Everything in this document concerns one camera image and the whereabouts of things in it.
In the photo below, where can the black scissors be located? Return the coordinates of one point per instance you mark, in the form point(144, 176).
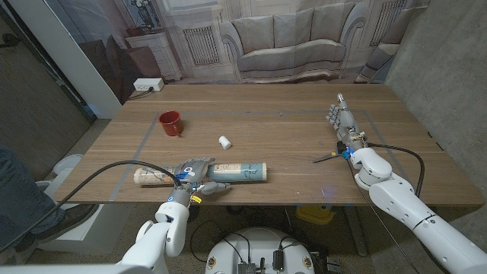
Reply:
point(323, 158)

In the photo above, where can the black round fan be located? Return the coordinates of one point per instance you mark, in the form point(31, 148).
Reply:
point(194, 213)

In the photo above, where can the white table leg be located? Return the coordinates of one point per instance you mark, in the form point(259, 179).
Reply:
point(355, 232)

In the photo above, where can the small white cylinder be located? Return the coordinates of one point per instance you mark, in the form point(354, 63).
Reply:
point(225, 142)

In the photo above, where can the red cup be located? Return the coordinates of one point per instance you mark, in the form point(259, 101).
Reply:
point(170, 122)

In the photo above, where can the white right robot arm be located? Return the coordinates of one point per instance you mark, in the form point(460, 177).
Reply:
point(411, 213)

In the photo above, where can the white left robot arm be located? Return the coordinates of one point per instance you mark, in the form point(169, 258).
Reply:
point(171, 228)

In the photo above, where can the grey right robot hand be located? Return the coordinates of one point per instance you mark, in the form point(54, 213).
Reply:
point(346, 123)

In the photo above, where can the white power strip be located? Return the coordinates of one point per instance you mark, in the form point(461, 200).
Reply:
point(148, 84)

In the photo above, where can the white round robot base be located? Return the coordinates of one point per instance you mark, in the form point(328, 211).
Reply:
point(258, 243)

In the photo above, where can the printed living room backdrop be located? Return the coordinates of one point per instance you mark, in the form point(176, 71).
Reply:
point(289, 38)

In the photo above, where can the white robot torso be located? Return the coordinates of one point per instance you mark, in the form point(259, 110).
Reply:
point(76, 269)

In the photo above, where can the black power adapter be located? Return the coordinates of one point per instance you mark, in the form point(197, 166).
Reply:
point(278, 260)

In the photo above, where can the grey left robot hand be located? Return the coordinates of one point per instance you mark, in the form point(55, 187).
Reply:
point(194, 171)

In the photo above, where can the yellow box under table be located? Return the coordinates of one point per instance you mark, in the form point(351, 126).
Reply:
point(314, 215)

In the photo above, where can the paper map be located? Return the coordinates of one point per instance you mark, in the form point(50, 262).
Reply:
point(243, 172)

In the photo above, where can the person in blue jeans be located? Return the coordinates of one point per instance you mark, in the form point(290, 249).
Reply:
point(23, 198)

